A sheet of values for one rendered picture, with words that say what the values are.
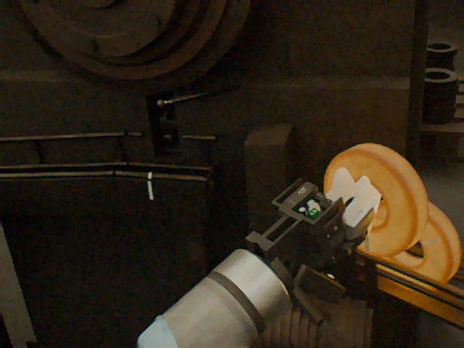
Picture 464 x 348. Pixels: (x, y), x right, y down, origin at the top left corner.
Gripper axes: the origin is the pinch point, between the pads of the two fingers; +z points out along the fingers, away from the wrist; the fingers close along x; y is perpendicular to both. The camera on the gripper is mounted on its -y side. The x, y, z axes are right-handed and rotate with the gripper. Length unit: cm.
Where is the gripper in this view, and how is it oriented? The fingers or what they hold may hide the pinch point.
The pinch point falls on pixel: (372, 188)
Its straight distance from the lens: 79.9
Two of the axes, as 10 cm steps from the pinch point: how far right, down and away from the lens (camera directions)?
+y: -2.8, -7.6, -5.9
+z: 7.2, -5.7, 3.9
